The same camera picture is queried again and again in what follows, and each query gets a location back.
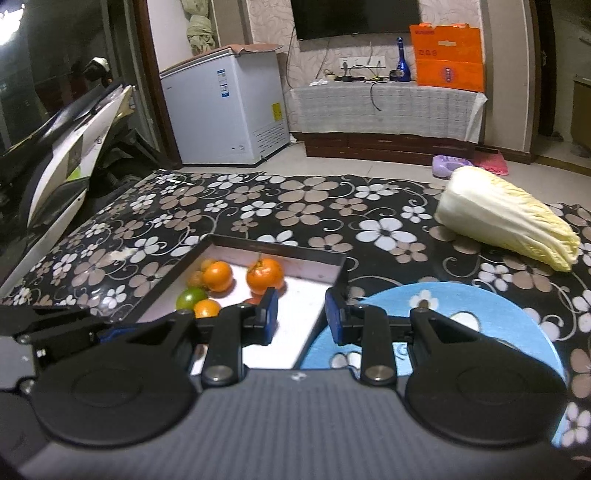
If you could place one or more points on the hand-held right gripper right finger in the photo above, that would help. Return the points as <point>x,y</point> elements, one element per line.
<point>333,318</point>

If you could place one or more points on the blue glass bottle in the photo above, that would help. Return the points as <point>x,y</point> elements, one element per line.
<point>404,64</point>

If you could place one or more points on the pink floor mat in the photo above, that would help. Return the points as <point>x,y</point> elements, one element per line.
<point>493,161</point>

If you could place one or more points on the large smooth orange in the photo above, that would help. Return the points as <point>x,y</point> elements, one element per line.
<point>207,308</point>

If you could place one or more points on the orange with stem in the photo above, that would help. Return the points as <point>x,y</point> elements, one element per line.
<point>265,276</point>

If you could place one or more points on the red tomato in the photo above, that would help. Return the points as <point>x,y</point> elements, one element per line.
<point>252,301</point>

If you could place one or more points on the green lime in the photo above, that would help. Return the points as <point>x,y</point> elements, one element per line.
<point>190,298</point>

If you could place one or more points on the brown cardboard sheet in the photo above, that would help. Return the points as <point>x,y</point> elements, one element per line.
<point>249,47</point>

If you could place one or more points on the white wall socket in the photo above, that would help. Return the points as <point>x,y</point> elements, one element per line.
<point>362,62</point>

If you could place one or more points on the purple detergent bottle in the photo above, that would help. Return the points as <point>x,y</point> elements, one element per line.
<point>450,165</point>

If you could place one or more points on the tied beige curtain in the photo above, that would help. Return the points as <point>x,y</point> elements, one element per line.
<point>199,27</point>

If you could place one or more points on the black floral tablecloth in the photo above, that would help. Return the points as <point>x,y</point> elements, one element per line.
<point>300,207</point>

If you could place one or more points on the orange gift box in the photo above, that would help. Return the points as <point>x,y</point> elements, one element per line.
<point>448,60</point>

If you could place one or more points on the brown wooden door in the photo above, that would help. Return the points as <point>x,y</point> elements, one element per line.
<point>549,69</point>

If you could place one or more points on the dark wooden television cabinet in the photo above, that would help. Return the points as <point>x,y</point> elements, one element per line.
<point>378,147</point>

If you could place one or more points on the white lace cover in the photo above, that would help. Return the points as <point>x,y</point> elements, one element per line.
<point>392,110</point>

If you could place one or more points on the napa cabbage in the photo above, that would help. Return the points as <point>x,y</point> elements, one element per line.
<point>498,217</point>

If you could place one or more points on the small round orange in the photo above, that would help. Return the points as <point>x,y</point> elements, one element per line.
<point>218,275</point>

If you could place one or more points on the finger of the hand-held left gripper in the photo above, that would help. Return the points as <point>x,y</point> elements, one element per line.
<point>51,323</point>

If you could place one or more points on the white electric scooter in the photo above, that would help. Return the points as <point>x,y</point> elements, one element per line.
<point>69,138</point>

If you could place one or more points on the small brownish fruit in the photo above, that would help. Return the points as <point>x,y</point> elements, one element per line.
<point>196,278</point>
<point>207,265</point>

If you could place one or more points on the black flat television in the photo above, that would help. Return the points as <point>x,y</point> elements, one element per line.
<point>351,16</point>

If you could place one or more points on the white chest freezer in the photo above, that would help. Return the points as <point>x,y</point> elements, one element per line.
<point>217,110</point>

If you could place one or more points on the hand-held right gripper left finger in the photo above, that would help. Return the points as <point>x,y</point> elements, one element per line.
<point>269,314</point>

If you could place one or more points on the black box with white inside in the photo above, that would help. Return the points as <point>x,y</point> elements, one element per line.
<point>298,318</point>

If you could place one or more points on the small round black item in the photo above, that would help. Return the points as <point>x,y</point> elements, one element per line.
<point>394,74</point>

